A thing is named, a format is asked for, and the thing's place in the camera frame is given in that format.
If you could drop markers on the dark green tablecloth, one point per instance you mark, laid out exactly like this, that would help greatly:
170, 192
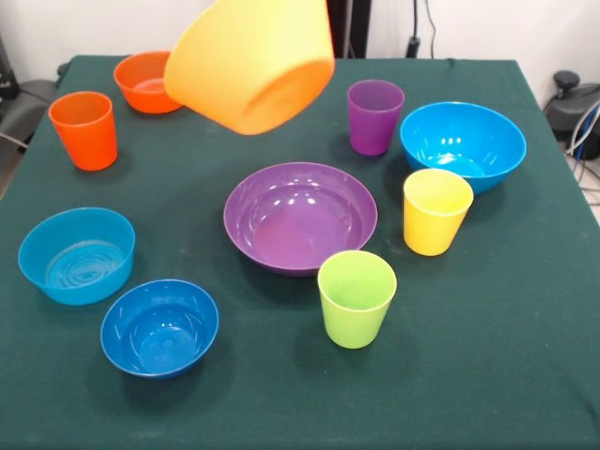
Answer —
469, 375

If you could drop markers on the orange cup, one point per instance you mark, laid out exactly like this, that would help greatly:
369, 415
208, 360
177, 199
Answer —
89, 145

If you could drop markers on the small orange bowl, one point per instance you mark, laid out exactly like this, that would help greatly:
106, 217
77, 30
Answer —
136, 98

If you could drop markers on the green cup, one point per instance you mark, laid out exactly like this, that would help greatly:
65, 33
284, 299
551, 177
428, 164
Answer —
351, 328

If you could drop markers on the large yellow-orange bowl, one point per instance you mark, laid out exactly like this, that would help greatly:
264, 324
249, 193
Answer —
244, 70

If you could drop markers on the purple bowl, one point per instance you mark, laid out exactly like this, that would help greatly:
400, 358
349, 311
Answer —
300, 225

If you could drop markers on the dark blue bowl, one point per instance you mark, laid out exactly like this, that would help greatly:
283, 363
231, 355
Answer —
159, 337

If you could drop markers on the yellow cup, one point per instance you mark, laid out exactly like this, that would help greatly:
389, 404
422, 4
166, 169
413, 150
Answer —
431, 234

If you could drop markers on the flat-bottomed light blue bowl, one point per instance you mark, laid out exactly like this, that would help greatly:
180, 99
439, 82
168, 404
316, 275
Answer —
33, 262

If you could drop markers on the large light blue bowl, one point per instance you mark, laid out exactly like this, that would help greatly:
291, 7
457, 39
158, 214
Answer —
497, 154

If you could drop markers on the purple cup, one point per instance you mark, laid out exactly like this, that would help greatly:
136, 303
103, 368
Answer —
372, 136

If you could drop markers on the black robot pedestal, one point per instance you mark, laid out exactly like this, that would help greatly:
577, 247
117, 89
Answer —
361, 28

